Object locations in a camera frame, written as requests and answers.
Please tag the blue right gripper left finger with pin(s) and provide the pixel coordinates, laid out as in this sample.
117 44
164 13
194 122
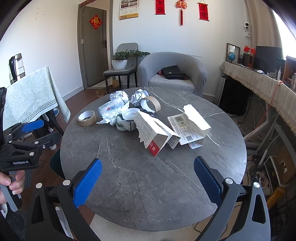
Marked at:
86 182

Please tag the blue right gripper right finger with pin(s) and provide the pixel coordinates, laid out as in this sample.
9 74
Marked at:
210 180

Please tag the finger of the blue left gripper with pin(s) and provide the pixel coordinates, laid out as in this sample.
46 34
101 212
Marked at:
29 127

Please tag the brown tape roll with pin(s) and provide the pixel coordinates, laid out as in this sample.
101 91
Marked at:
87 118

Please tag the white plastic tissue wrapper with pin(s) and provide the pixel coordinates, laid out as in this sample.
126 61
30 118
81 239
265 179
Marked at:
110 110

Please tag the paper ball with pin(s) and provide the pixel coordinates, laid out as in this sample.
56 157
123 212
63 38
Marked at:
119 94
138 96

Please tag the person's left hand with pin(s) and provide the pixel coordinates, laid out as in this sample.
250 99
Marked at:
16 186

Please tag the green patterned tablecloth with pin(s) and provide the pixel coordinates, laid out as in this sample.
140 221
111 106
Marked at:
31 97

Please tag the beige rug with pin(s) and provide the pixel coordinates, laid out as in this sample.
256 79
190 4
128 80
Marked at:
107 230

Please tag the white torn printed box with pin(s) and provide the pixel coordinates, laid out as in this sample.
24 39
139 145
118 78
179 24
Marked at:
190 126

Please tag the cardboard box on floor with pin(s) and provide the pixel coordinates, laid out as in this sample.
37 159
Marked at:
113 86

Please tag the red white torn box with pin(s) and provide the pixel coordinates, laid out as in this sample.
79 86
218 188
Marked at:
154 133

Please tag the round grey marble table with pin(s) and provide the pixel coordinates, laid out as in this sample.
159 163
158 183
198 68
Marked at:
153 193

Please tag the crushed white paper cup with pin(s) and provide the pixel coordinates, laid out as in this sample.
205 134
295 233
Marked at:
125 120

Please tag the grey door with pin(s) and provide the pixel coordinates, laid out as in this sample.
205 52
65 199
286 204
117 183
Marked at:
92 46

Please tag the potted green plant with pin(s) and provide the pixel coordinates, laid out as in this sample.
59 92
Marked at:
119 61

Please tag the beige fringed desk cloth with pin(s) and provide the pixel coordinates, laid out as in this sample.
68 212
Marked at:
278 95

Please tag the grey dining chair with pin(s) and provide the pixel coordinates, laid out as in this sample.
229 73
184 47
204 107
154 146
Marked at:
130 69

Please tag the black handbag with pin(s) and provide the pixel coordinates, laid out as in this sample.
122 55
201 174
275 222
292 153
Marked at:
173 72

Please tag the red fu door decoration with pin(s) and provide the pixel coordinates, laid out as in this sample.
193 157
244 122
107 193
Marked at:
96 22

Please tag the small blue globe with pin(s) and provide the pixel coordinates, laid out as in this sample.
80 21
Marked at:
231 57

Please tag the grey armchair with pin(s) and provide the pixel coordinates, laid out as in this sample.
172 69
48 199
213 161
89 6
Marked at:
149 72

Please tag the black monitor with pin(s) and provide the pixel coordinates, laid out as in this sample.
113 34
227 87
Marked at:
268 59

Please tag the framed picture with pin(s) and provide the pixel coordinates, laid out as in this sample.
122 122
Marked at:
235 49

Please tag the small red flags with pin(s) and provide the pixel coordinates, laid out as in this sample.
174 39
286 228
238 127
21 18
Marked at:
248 50

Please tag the red scroll left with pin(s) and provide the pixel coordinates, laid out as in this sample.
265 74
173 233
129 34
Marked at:
160 7

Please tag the red scroll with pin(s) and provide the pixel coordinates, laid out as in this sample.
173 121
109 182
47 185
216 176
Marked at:
203 11
160 7

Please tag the red scroll right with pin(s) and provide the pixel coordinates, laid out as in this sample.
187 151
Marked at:
203 11

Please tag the red chinese knot ornament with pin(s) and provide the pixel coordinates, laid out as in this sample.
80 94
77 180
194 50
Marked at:
182 5

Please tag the wall calendar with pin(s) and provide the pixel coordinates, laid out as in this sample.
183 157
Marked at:
128 9

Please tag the white security camera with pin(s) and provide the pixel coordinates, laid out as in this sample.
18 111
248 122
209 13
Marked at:
247 31

